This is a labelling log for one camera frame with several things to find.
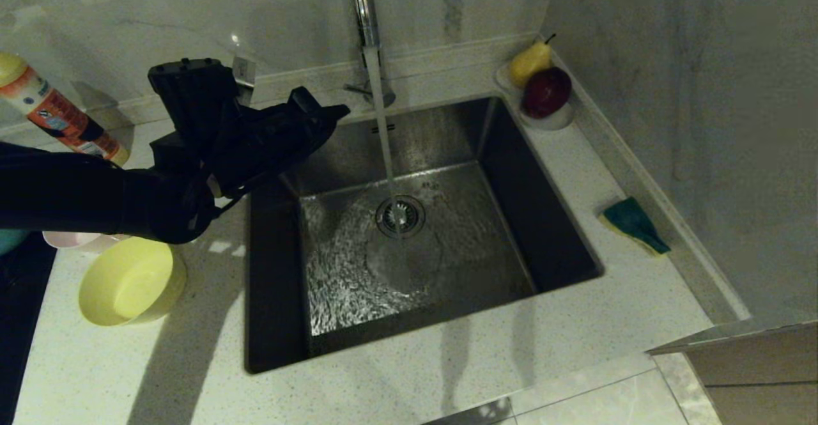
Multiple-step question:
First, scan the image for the orange label detergent bottle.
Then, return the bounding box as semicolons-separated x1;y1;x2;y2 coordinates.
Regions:
0;51;130;167

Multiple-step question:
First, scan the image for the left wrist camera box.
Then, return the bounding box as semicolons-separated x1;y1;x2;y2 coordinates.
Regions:
231;56;258;107

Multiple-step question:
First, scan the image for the pink plastic bowl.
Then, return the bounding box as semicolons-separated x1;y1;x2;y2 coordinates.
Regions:
42;231;132;254

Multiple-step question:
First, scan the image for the metal sink drain strainer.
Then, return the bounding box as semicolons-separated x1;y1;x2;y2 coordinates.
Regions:
376;196;426;240

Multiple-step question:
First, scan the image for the black induction cooktop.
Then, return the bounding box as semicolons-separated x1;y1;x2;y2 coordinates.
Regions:
0;236;58;425

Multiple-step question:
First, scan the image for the blue plastic bowl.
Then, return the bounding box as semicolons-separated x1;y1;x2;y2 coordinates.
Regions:
0;229;31;256

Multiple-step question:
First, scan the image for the running water stream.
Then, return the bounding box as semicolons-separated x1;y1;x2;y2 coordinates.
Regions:
364;47;405;247

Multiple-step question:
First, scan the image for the yellow pear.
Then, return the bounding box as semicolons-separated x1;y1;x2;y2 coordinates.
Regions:
508;34;557;89

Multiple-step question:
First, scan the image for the yellow plastic bowl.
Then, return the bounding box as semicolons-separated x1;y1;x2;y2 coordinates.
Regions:
78;236;188;327

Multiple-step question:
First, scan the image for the stainless steel sink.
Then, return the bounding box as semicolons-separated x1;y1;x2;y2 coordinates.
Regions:
245;96;603;375

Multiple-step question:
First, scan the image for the chrome faucet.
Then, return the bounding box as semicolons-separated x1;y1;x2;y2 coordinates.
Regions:
344;0;397;109

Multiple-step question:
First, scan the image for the green and yellow sponge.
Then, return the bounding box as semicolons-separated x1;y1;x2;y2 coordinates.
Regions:
598;196;672;256

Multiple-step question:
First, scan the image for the dark red apple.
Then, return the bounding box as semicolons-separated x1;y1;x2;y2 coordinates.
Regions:
522;67;573;119

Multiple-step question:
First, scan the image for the white fruit tray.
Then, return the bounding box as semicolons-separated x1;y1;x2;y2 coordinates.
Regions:
493;63;575;132

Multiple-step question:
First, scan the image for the light wooden cabinet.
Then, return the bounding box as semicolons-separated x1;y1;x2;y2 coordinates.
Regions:
684;326;818;425

